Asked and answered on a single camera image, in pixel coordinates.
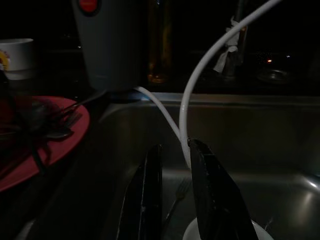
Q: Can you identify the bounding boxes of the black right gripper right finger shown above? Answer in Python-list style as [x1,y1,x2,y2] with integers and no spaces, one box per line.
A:
[187,138,262,240]

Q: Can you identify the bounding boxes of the white flexible hose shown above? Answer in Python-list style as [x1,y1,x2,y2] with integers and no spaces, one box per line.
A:
[131,0,279,169]

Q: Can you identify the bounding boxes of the stainless steel sink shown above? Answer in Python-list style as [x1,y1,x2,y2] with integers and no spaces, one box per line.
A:
[14,91,320,240]

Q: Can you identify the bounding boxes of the grey cylindrical water filter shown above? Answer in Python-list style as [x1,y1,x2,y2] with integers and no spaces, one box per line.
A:
[70,0,149,93]

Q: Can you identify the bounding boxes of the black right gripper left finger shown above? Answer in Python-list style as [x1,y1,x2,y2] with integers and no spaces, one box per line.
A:
[119,143,164,240]

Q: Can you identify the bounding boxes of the black chopstick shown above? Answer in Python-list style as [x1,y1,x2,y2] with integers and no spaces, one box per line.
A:
[4,79,48,176]
[58,89,107,112]

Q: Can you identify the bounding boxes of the chrome gooseneck faucet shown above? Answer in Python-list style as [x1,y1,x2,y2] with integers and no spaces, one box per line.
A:
[212,0,251,80]

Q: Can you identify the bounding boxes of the metal spoon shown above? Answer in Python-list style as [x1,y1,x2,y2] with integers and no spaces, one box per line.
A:
[43,126,74,140]

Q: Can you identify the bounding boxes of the round metal drain cover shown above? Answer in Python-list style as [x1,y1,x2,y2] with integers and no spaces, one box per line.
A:
[255,68,292,83]

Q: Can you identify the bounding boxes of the pink plate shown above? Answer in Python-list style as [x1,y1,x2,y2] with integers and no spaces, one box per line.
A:
[0,95,91,193]

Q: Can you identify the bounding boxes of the green capped oil bottle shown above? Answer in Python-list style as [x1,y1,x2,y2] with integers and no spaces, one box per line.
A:
[145,0,174,84]

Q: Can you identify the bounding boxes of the pale round bowl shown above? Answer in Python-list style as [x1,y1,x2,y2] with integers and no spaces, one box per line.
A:
[182,215,275,240]

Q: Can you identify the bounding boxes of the white printed cup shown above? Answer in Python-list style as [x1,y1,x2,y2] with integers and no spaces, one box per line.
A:
[0,37,35,81]

